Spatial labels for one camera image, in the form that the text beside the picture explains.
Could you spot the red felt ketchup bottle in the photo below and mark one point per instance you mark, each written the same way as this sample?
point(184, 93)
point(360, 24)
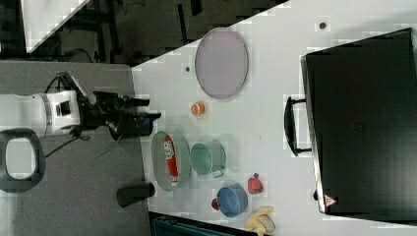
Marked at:
point(169, 152)

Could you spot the red strawberry toy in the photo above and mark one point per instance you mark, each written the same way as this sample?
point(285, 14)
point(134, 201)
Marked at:
point(255, 185)

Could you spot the small red fruit toy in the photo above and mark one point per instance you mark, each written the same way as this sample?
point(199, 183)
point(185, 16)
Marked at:
point(214, 204)

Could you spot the yellow banana toy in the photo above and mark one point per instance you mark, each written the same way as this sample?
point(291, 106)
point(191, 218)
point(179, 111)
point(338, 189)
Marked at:
point(260, 222)

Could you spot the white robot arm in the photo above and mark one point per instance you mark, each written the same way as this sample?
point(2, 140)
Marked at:
point(71, 110)

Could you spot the grey oval plate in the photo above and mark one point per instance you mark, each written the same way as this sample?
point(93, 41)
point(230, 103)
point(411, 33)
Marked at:
point(221, 63)

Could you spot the blue bowl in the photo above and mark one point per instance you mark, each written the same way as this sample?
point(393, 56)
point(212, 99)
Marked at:
point(232, 200)

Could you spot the black oven handle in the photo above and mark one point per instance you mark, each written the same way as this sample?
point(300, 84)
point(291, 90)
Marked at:
point(290, 126)

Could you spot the green metal pot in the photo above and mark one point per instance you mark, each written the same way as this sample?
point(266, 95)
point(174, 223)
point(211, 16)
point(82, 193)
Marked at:
point(208, 158)

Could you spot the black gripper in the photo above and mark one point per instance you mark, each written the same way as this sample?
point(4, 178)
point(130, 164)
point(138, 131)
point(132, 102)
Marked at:
point(118, 114)

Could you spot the black cylinder cup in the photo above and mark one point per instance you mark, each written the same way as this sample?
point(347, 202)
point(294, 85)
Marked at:
point(130, 195)

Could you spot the black oven appliance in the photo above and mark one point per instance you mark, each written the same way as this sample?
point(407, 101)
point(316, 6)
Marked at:
point(361, 108)

